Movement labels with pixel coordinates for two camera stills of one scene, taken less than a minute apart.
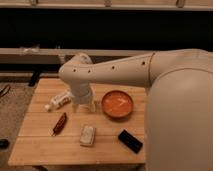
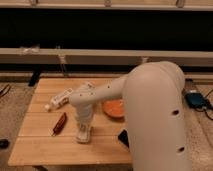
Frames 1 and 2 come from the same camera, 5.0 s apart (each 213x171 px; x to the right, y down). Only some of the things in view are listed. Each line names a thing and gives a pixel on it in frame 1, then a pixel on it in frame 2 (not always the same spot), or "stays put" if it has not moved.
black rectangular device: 130,141 stays put
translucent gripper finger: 74,108 -> 80,131
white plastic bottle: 57,102 stays put
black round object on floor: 4,143 stays put
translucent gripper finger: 92,107 -> 89,133
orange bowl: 117,104 stays put
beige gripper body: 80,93 -> 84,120
